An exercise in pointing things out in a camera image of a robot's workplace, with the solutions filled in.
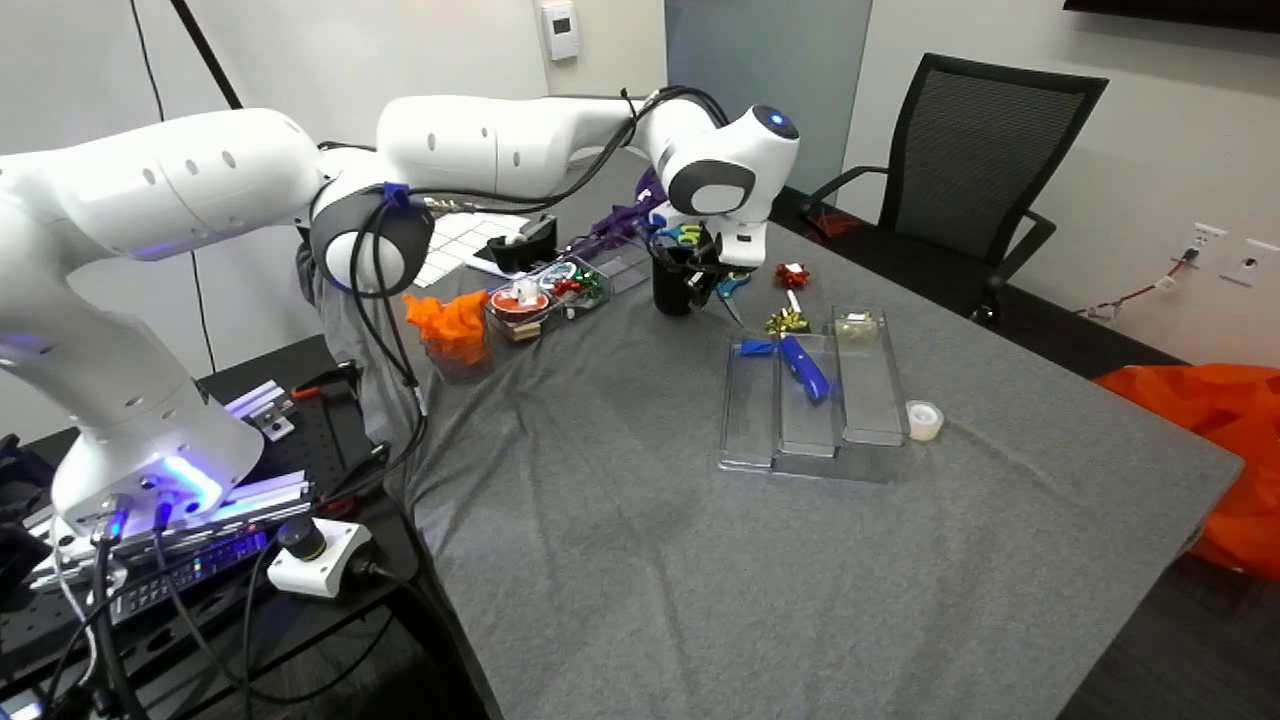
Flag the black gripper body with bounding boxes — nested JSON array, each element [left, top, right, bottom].
[[668, 213, 730, 274]]

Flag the black cup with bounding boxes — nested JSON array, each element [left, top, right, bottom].
[[647, 256, 719, 323]]

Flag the clear flat plastic box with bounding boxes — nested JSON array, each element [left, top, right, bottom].
[[565, 246, 654, 320]]

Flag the black open tray box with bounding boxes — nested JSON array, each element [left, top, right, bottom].
[[475, 213, 565, 276]]

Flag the green yellow scissors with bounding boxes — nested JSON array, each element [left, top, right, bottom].
[[715, 270, 758, 333]]

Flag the gold gift bow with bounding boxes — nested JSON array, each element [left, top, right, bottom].
[[765, 302, 814, 339]]

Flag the blue clip tool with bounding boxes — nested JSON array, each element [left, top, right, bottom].
[[777, 333, 834, 410]]

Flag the red round bowl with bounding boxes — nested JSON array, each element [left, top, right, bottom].
[[481, 284, 552, 349]]

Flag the clear plastic tray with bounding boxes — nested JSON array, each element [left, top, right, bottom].
[[715, 302, 914, 489]]

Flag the frosted glass panel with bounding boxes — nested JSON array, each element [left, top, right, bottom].
[[663, 0, 876, 199]]

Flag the white label sheet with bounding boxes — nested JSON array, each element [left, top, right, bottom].
[[419, 213, 521, 290]]

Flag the clear plastic container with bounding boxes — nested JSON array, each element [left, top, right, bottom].
[[415, 333, 504, 384]]

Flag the orange cloth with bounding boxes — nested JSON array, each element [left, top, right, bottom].
[[398, 290, 500, 373]]

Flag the white tape roll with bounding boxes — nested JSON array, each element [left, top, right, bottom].
[[904, 395, 953, 448]]

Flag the grey tablecloth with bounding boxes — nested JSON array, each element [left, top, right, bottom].
[[295, 144, 1247, 720]]

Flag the black mesh office chair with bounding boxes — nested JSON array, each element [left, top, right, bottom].
[[799, 54, 1110, 323]]

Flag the white emergency stop button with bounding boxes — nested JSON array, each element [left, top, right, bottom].
[[264, 514, 376, 604]]

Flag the black robot cart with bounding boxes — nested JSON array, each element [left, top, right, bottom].
[[0, 333, 471, 720]]

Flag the black tripod pole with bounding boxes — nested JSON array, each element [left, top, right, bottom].
[[167, 0, 253, 116]]

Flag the orange fabric bag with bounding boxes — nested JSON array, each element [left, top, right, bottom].
[[1094, 360, 1280, 585]]

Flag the metal robot mounting base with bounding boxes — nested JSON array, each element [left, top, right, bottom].
[[22, 466, 321, 634]]

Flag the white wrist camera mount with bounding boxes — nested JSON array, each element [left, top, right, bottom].
[[715, 217, 771, 274]]

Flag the white wall thermostat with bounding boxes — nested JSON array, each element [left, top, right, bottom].
[[534, 0, 585, 70]]

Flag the white wall whiteboard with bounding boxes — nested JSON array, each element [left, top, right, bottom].
[[0, 0, 556, 254]]

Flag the orange handled clamp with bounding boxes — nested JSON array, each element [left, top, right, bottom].
[[284, 363, 363, 410], [317, 448, 390, 519]]

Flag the socket power cable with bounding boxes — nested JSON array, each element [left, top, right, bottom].
[[1077, 249, 1203, 328]]

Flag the silver metal bracket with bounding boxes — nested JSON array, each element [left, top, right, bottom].
[[219, 377, 301, 444]]

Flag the white wall socket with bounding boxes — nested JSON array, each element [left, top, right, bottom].
[[1184, 217, 1231, 274]]

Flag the black wall television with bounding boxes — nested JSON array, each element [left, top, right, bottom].
[[1058, 0, 1280, 41]]

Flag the white wall plate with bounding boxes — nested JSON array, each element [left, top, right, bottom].
[[1214, 236, 1280, 292]]

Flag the thin black wall cable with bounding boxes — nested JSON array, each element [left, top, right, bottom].
[[122, 0, 223, 382]]

